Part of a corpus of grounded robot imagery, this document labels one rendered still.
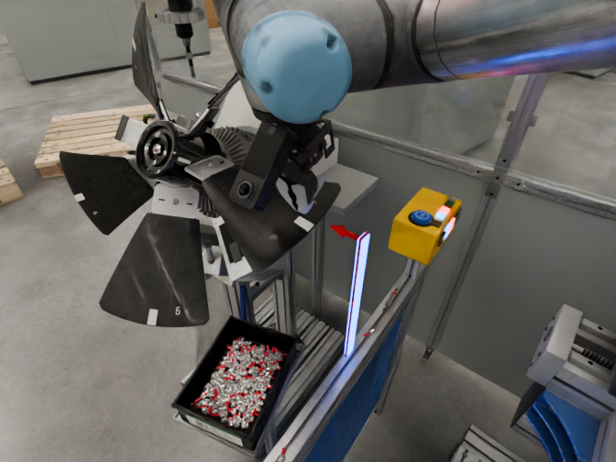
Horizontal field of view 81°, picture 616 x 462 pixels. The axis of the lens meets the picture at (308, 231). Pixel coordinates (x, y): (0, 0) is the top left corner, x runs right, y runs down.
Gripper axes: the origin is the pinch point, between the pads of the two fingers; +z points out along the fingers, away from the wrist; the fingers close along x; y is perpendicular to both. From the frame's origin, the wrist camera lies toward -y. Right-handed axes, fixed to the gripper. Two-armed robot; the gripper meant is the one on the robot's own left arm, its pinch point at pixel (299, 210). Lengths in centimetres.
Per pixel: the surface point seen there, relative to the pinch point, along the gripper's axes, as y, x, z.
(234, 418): -31.5, -0.7, 27.9
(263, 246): -7.6, 2.4, 2.3
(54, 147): 24, 309, 120
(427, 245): 17.6, -16.1, 22.1
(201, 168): 0.0, 24.6, 1.0
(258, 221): -4.4, 6.1, 1.6
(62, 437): -83, 82, 101
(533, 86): 71, -19, 17
